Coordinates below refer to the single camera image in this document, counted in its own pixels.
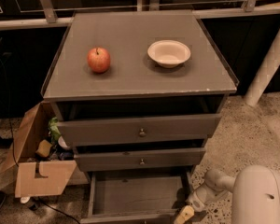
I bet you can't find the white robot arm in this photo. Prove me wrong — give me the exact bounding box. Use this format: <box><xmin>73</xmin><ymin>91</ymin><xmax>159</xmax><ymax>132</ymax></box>
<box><xmin>174</xmin><ymin>165</ymin><xmax>280</xmax><ymax>224</ymax></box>

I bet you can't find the metal window railing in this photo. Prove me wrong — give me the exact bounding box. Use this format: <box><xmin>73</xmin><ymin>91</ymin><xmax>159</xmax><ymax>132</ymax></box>
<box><xmin>0</xmin><ymin>0</ymin><xmax>280</xmax><ymax>32</ymax></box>

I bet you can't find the white bowl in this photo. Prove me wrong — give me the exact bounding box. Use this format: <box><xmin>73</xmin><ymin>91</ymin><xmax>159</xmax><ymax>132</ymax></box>
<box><xmin>147</xmin><ymin>40</ymin><xmax>191</xmax><ymax>68</ymax></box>

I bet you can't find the white diagonal pole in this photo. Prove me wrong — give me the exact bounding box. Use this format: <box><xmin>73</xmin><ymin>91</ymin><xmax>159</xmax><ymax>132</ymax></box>
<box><xmin>244</xmin><ymin>28</ymin><xmax>280</xmax><ymax>106</ymax></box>

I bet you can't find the yellow sponge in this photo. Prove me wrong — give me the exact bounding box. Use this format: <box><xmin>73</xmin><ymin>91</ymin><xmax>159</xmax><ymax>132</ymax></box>
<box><xmin>35</xmin><ymin>140</ymin><xmax>52</xmax><ymax>158</ymax></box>

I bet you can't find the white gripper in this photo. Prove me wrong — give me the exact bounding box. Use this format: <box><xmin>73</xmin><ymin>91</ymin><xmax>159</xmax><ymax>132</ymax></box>
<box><xmin>174</xmin><ymin>183</ymin><xmax>229</xmax><ymax>224</ymax></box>

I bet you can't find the grey drawer cabinet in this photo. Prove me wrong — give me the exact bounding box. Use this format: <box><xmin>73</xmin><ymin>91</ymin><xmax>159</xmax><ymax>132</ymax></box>
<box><xmin>40</xmin><ymin>9</ymin><xmax>240</xmax><ymax>193</ymax></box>

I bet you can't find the grey drawer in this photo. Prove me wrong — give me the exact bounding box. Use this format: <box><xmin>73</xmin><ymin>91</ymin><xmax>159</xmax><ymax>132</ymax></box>
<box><xmin>75</xmin><ymin>147</ymin><xmax>206</xmax><ymax>172</ymax></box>
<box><xmin>81</xmin><ymin>168</ymin><xmax>190</xmax><ymax>224</ymax></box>
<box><xmin>58</xmin><ymin>114</ymin><xmax>221</xmax><ymax>147</ymax></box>

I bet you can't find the small white floor object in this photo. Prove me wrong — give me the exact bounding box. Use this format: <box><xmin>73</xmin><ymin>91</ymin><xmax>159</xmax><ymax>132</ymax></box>
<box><xmin>20</xmin><ymin>197</ymin><xmax>31</xmax><ymax>204</ymax></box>

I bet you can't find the green bag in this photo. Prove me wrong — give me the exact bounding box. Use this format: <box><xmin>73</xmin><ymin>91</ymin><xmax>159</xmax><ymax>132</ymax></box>
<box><xmin>48</xmin><ymin>117</ymin><xmax>61</xmax><ymax>144</ymax></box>

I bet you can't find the grey bottom drawer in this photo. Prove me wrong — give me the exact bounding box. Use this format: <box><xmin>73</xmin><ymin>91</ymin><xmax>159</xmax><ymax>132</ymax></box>
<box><xmin>81</xmin><ymin>168</ymin><xmax>190</xmax><ymax>224</ymax></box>

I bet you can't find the grey top drawer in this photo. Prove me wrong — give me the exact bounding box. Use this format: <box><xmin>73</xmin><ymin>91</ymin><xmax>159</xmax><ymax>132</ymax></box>
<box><xmin>58</xmin><ymin>114</ymin><xmax>221</xmax><ymax>147</ymax></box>

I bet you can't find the red apple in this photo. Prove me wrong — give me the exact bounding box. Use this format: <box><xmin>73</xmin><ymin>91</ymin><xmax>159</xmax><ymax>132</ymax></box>
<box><xmin>87</xmin><ymin>47</ymin><xmax>111</xmax><ymax>73</ymax></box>

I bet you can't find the cardboard box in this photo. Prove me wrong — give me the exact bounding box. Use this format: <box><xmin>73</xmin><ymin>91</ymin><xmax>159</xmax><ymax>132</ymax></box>
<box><xmin>2</xmin><ymin>102</ymin><xmax>88</xmax><ymax>198</ymax></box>

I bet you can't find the grey middle drawer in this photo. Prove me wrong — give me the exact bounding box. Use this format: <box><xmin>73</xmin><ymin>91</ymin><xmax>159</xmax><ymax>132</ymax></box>
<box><xmin>75</xmin><ymin>147</ymin><xmax>206</xmax><ymax>172</ymax></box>

